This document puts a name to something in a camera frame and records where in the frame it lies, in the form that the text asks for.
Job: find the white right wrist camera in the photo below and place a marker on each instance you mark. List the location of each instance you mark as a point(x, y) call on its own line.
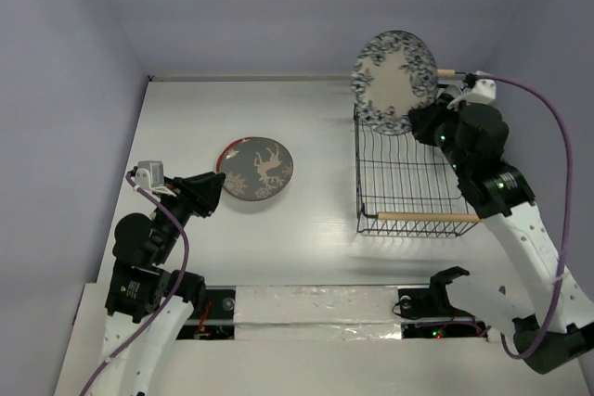
point(481, 91)

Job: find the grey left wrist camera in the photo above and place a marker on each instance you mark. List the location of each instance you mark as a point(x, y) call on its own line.
point(151, 172)

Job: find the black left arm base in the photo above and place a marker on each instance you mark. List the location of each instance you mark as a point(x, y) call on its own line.
point(215, 319)

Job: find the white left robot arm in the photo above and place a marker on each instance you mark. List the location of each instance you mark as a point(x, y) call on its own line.
point(146, 305)

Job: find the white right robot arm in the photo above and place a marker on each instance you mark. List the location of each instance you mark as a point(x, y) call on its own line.
point(556, 326)

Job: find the red blue floral plate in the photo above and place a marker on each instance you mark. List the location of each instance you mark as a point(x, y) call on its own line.
point(234, 156)

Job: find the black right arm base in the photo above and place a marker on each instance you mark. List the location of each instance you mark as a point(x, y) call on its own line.
point(415, 303)

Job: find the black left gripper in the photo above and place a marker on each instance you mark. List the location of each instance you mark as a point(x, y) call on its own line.
point(200, 192)

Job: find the blue white floral plate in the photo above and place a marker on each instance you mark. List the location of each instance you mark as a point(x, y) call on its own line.
point(394, 73)

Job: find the grey brown deer plate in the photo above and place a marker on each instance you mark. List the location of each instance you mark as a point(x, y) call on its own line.
point(268, 171)

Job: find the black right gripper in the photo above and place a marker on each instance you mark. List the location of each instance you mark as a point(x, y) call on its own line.
point(425, 119)

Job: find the black wire dish rack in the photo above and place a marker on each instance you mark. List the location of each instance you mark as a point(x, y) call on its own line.
point(404, 188)

